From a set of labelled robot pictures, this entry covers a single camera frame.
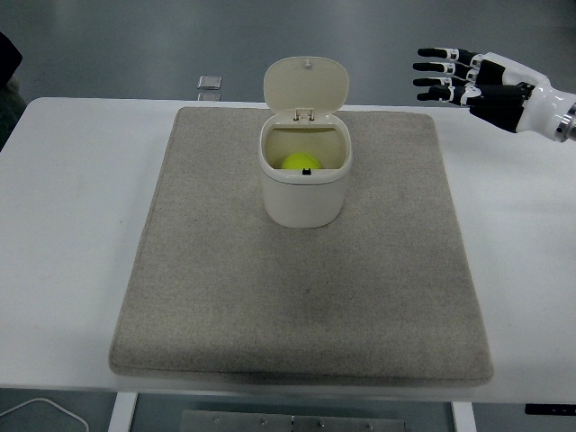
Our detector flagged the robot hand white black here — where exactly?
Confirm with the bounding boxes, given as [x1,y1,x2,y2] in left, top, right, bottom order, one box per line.
[411,46,573,144]

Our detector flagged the yellow-green tennis ball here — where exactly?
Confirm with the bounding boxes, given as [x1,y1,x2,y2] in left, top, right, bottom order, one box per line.
[281,152,323,171]

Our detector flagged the cream lidded plastic bin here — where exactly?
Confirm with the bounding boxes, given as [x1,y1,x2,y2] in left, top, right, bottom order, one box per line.
[256,56,351,230]

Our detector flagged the beige fabric mat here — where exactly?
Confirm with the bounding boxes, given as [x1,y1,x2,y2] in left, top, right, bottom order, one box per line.
[107,105,495,387]

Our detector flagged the black table control panel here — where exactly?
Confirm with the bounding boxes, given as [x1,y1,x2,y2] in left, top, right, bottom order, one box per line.
[525,404,576,416]

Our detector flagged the white table leg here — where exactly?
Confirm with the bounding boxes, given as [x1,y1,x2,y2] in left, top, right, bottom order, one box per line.
[451,401,477,432]
[107,391,139,432]

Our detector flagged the grey metal plate with screws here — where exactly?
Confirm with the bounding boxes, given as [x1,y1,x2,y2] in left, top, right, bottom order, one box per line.
[181,409,406,432]

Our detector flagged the dark bulky object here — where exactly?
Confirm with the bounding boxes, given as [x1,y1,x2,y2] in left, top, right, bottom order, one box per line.
[0,31,28,152]

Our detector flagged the white cable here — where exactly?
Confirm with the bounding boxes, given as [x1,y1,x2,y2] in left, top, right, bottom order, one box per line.
[0,397,90,432]

